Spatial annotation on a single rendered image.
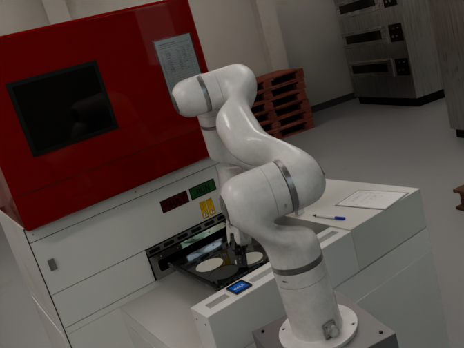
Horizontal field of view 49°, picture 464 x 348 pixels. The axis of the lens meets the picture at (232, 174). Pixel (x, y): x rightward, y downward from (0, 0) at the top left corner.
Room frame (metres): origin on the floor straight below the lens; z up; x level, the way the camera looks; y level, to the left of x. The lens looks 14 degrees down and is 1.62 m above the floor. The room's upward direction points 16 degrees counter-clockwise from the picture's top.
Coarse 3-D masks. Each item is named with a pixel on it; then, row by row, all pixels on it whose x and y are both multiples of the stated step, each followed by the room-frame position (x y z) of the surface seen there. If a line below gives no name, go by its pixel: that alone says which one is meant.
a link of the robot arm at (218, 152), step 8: (208, 128) 1.54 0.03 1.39; (216, 128) 1.53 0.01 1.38; (208, 136) 1.55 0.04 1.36; (216, 136) 1.54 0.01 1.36; (208, 144) 1.57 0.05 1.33; (216, 144) 1.55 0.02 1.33; (208, 152) 1.60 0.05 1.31; (216, 152) 1.56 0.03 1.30; (224, 152) 1.56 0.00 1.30; (216, 160) 1.58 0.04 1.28; (224, 160) 1.57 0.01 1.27; (232, 160) 1.57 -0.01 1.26; (248, 168) 1.58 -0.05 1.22
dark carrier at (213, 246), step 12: (216, 240) 1.89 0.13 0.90; (252, 240) 1.79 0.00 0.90; (192, 252) 1.84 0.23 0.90; (204, 252) 1.80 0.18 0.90; (216, 252) 1.77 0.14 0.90; (228, 252) 1.74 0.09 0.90; (264, 252) 1.65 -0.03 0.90; (180, 264) 1.75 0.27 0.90; (192, 264) 1.72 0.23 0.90; (228, 264) 1.63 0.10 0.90; (252, 264) 1.58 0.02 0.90; (204, 276) 1.59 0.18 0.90; (216, 276) 1.57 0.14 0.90; (228, 276) 1.54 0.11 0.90
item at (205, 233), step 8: (216, 224) 1.95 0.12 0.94; (224, 224) 1.96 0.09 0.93; (200, 232) 1.91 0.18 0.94; (208, 232) 1.92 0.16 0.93; (184, 240) 1.87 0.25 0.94; (192, 240) 1.88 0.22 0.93; (168, 248) 1.84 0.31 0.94; (176, 248) 1.85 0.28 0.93; (152, 256) 1.80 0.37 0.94; (160, 256) 1.81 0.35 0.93; (152, 264) 1.79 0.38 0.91; (160, 272) 1.80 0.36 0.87; (168, 272) 1.82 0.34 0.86
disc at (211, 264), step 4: (208, 260) 1.72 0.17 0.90; (212, 260) 1.71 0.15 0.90; (216, 260) 1.69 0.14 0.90; (220, 260) 1.68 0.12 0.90; (200, 264) 1.70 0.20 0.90; (204, 264) 1.69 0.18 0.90; (208, 264) 1.68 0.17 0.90; (212, 264) 1.67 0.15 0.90; (216, 264) 1.66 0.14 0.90; (220, 264) 1.65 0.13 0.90; (196, 268) 1.68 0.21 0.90; (200, 268) 1.67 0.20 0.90; (204, 268) 1.66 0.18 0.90; (208, 268) 1.65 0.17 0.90; (212, 268) 1.64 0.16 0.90
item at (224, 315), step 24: (336, 240) 1.45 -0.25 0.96; (264, 264) 1.42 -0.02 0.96; (336, 264) 1.44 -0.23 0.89; (264, 288) 1.30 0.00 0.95; (192, 312) 1.29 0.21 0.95; (216, 312) 1.22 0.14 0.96; (240, 312) 1.26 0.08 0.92; (264, 312) 1.29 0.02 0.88; (216, 336) 1.21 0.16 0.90; (240, 336) 1.25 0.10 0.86
